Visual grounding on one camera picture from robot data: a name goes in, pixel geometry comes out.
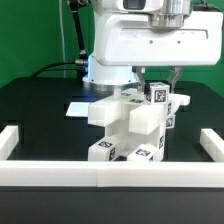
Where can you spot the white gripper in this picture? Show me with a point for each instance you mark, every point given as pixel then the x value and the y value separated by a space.
pixel 123 39

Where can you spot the white tagged cube nut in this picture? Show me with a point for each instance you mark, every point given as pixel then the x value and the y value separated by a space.
pixel 157 93

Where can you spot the white chair back part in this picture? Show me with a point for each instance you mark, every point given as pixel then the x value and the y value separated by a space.
pixel 143 117

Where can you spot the white chair seat part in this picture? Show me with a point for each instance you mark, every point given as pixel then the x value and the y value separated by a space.
pixel 132 140

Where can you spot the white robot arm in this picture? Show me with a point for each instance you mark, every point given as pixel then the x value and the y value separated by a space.
pixel 172 15

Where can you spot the white marker sheet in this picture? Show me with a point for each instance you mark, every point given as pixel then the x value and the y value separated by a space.
pixel 78 109

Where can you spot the white U-shaped fence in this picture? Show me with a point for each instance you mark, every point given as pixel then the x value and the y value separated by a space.
pixel 103 174

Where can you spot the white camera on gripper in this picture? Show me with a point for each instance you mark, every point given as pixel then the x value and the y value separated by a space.
pixel 141 6

